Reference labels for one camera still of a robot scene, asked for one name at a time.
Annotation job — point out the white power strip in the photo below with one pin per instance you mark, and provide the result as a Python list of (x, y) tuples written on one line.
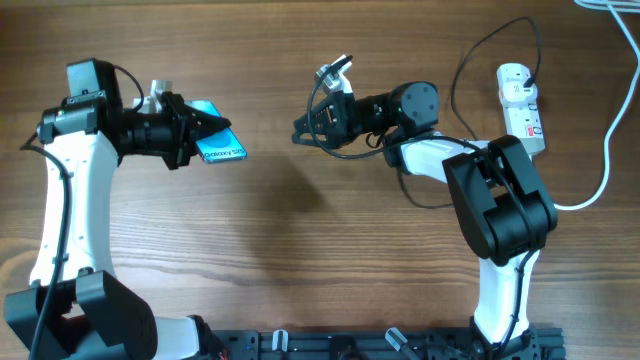
[(522, 122)]

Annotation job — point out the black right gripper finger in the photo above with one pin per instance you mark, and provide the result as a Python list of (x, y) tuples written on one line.
[(308, 139), (319, 121)]

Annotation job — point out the smartphone with teal screen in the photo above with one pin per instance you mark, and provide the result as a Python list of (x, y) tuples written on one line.
[(220, 147)]

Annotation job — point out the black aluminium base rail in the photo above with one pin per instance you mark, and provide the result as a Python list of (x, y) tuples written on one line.
[(433, 344)]

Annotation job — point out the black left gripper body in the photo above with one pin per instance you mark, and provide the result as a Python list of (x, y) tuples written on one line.
[(176, 130)]

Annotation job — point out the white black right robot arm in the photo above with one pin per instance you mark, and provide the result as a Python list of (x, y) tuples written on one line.
[(504, 211)]

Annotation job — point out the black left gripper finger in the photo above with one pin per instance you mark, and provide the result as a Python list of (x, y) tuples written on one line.
[(208, 119), (188, 146)]

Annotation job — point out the white USB charger plug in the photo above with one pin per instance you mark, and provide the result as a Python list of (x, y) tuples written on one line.
[(515, 94)]

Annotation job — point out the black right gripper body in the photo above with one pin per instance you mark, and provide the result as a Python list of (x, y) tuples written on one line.
[(336, 118)]

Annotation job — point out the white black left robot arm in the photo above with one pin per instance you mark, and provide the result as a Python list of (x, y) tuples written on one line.
[(75, 307)]

